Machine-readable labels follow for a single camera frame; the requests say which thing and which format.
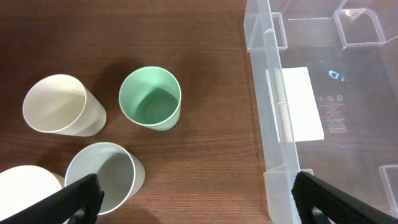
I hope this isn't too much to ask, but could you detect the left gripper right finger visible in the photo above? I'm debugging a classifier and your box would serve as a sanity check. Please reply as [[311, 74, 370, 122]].
[[292, 171, 397, 224]]

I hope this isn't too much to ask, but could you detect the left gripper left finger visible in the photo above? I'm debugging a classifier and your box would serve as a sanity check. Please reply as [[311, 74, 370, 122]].
[[1, 174, 104, 224]]

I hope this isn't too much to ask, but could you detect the mint green cup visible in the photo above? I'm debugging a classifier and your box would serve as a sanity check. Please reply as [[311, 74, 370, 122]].
[[119, 66, 182, 131]]

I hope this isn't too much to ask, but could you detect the grey cup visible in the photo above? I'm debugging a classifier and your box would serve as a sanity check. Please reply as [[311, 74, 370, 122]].
[[65, 142, 146, 215]]

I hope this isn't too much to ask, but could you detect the white small bowl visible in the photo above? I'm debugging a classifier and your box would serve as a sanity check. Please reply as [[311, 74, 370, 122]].
[[1, 165, 65, 220]]

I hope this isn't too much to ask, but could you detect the white label in bin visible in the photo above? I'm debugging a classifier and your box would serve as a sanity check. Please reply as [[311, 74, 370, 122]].
[[282, 67, 324, 142]]

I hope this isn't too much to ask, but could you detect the cream cup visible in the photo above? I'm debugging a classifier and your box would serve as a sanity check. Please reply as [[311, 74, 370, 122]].
[[22, 74, 107, 137]]

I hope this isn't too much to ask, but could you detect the clear plastic storage bin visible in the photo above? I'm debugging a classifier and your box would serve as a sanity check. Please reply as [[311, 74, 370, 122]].
[[243, 0, 397, 223]]

